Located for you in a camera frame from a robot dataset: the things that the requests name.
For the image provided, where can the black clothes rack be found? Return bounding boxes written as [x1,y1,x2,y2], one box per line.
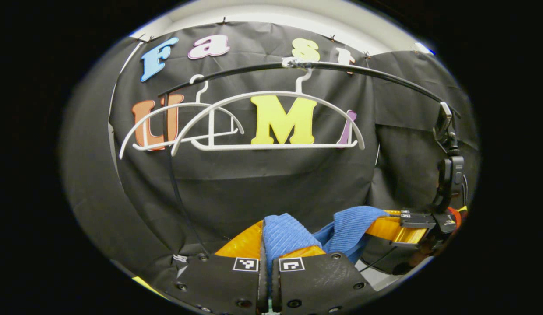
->
[158,61,461,257]

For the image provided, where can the white tape wrap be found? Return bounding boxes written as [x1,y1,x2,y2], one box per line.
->
[281,56,308,70]

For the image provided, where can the white hanger with taped hook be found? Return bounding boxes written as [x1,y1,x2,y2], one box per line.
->
[171,68,365,157]

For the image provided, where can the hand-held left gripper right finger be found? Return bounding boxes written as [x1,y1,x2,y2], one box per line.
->
[271,245,380,315]

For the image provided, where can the blue corduroy shirt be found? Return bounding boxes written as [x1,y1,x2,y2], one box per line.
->
[261,206,390,280]

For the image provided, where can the white plastic hanger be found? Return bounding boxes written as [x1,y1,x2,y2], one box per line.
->
[119,74,245,160]

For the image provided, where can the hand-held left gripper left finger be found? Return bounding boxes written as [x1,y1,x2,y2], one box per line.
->
[131,220,269,315]

